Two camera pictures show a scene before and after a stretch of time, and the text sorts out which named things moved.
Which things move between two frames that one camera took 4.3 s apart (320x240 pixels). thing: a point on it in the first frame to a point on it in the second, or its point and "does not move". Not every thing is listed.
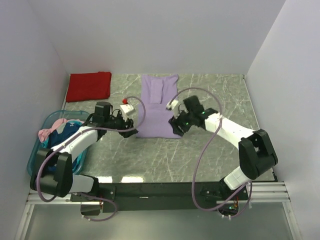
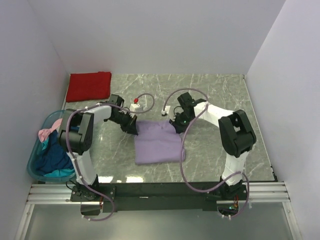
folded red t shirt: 87,86 does not move
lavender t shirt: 157,90 to 157,142
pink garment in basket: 44,133 does not move
